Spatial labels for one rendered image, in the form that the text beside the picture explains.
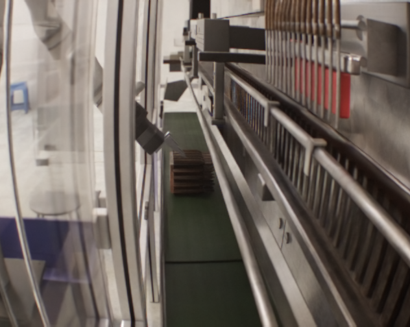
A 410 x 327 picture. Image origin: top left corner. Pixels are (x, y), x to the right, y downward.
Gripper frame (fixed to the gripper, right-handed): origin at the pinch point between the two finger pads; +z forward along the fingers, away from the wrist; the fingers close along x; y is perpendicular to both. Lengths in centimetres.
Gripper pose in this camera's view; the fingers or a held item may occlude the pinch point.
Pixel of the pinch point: (185, 156)
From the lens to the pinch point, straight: 100.3
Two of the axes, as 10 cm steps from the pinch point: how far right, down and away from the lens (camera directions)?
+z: 7.0, 6.7, 2.6
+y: -7.1, 6.8, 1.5
